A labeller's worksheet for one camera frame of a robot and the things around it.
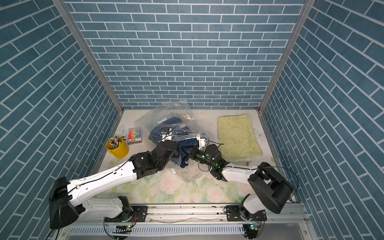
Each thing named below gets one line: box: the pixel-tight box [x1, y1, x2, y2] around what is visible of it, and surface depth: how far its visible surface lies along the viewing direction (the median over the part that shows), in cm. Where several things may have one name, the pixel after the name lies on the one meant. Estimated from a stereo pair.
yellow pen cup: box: [106, 136, 129, 159], surface depth 88 cm
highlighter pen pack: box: [127, 127, 143, 145], surface depth 104 cm
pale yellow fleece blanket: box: [217, 114, 263, 160], surface depth 105 cm
